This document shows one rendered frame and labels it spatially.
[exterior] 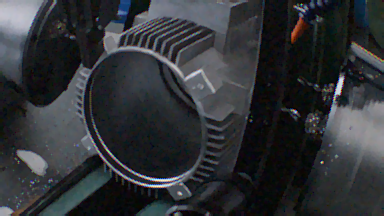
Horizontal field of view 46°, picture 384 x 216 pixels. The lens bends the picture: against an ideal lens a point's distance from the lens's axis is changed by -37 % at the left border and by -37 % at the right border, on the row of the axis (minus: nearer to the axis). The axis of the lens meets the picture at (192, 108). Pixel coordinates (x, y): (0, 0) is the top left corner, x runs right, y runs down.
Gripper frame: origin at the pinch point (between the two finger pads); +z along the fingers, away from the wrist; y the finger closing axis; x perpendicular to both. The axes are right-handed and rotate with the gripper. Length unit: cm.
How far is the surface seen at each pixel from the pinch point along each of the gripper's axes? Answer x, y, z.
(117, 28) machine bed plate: -48, 38, 63
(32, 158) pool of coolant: 7.2, 19.4, 30.8
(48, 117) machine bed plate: -6.1, 25.6, 38.6
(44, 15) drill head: -4.2, 15.1, 2.9
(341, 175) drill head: 1.7, -31.9, 4.8
